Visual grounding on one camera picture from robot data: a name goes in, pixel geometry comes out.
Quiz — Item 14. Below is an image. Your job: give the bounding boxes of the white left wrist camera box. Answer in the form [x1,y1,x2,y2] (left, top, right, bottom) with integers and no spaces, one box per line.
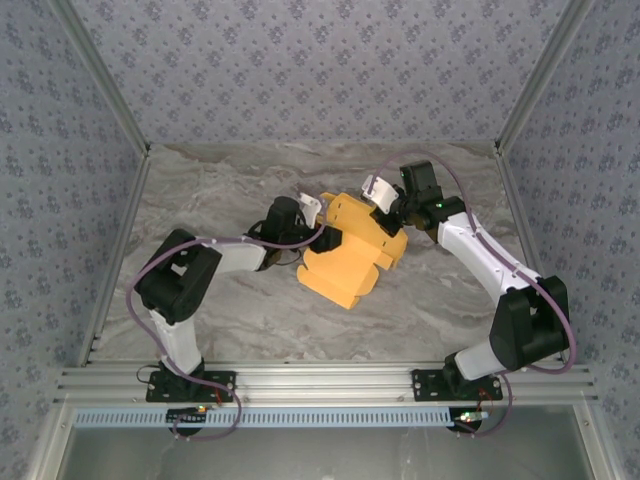
[294,192,324,227]

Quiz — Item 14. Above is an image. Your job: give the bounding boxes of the small controller circuit board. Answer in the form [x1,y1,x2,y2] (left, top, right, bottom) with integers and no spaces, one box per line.
[447,407,490,434]
[166,406,209,436]

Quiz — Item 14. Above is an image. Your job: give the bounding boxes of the slotted pale blue cable duct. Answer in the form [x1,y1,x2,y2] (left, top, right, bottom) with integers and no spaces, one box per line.
[73,405,494,429]

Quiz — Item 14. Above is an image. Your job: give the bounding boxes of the slanted aluminium frame post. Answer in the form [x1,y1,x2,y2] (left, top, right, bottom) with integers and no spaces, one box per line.
[49,0,152,156]
[493,0,597,151]

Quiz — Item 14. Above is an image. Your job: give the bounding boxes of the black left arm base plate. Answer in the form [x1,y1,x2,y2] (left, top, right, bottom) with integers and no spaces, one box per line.
[145,368,238,404]

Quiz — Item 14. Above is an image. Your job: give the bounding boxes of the wide aluminium frame rail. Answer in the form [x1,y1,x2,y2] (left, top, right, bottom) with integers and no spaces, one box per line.
[53,362,600,404]

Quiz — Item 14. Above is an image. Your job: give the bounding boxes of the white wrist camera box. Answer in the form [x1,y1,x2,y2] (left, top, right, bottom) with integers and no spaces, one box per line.
[294,192,324,227]
[360,174,400,215]

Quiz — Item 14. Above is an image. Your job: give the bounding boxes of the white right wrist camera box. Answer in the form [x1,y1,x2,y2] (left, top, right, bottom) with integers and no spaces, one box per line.
[360,174,400,215]

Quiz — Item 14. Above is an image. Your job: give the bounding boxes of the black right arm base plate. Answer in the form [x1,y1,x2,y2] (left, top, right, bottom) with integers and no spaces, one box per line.
[410,368,504,403]

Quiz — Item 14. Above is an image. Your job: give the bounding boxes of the yellow paper box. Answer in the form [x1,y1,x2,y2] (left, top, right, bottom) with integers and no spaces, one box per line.
[295,191,409,310]

